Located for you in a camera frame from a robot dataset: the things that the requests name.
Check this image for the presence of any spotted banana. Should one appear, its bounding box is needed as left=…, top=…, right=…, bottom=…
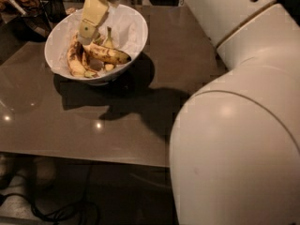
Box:
left=67, top=34, right=85, bottom=77
left=83, top=43, right=131, bottom=65

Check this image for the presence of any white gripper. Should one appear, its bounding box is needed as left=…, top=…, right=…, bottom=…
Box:
left=78, top=0, right=117, bottom=45

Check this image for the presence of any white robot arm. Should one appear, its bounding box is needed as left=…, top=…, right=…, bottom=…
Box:
left=170, top=0, right=300, bottom=225

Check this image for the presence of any black mesh pen cup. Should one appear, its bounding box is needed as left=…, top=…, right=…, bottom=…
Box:
left=41, top=0, right=67, bottom=23

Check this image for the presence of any banana with green stem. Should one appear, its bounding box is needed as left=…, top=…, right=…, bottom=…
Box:
left=104, top=27, right=115, bottom=71

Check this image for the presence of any middle small banana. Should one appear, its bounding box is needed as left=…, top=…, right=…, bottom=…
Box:
left=82, top=52, right=98, bottom=78

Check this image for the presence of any black mesh tray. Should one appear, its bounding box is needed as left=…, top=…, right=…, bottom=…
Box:
left=12, top=11, right=52, bottom=42

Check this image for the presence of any black floor cable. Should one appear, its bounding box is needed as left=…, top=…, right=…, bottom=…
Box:
left=0, top=162, right=101, bottom=225

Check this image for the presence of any white bowl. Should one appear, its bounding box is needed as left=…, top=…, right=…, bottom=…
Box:
left=43, top=3, right=149, bottom=86

